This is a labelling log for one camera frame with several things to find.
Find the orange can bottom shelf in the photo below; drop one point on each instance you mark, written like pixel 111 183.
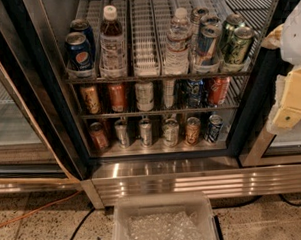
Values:
pixel 98 135

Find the rear silver can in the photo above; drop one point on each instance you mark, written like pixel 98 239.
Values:
pixel 197 14

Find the orange can shelf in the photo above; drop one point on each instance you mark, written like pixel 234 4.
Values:
pixel 98 135
pixel 117 95

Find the clear plastic bin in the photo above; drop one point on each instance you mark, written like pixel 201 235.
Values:
pixel 176 216

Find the pepsi can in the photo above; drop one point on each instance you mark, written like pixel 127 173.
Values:
pixel 83 26
pixel 79 52

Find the open glass fridge door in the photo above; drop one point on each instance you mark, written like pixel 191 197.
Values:
pixel 27 160

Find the clear water bottle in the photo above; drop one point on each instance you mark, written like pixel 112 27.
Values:
pixel 177 43

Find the silver can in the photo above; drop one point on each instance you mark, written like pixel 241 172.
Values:
pixel 122 133
pixel 145 126
pixel 197 14

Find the blue can bottom shelf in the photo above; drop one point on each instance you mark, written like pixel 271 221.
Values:
pixel 214 126

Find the orange can middle shelf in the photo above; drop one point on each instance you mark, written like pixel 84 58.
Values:
pixel 117 95

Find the front blue energy can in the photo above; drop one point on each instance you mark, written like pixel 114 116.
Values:
pixel 206 44

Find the silver can middle shelf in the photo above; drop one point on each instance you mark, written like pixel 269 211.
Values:
pixel 168 92

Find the white can middle shelf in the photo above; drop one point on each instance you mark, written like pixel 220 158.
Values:
pixel 144 95

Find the white can shelf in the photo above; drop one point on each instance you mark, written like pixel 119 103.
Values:
pixel 170 132
pixel 144 95

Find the middle blue energy can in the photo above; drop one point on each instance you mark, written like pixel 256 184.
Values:
pixel 209 19

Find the rear Pepsi can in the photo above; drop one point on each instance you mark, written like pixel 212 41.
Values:
pixel 83 26

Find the gold can shelf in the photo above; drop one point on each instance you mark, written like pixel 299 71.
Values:
pixel 90 97
pixel 192 131

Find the gold can bottom shelf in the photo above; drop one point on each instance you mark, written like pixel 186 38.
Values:
pixel 192 131

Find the gold can middle shelf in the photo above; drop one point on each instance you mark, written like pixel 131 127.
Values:
pixel 90 97

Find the stainless steel fridge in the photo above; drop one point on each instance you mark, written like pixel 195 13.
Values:
pixel 246 160

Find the red can middle shelf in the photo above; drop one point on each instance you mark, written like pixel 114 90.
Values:
pixel 217 90

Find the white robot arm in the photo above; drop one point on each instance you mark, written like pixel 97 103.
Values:
pixel 290 41

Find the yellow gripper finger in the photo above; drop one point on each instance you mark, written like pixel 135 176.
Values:
pixel 272 41
pixel 289 111

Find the dark blue can middle shelf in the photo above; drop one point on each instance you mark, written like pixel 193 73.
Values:
pixel 193 91

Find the white can bottom shelf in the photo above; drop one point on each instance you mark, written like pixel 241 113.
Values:
pixel 170 132

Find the silver can bottom centre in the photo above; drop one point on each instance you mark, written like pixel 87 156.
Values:
pixel 145 126

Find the blue energy can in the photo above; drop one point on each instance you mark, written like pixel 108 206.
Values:
pixel 206 44
pixel 209 19

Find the brown tea bottle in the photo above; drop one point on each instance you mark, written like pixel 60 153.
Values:
pixel 112 41

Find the front Pepsi can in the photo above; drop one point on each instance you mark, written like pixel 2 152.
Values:
pixel 79 52

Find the silver can bottom left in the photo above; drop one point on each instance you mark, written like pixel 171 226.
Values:
pixel 122 133

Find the green can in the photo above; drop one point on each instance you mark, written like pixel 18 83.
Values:
pixel 232 22
pixel 239 45

